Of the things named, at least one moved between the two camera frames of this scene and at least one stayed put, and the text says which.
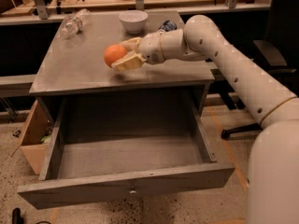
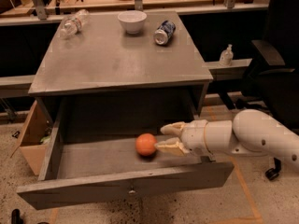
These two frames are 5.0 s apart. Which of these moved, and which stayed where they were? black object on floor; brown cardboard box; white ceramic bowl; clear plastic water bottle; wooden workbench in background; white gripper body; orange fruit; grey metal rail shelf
Moved: orange fruit; white gripper body
Stayed: clear plastic water bottle; black object on floor; wooden workbench in background; white ceramic bowl; grey metal rail shelf; brown cardboard box
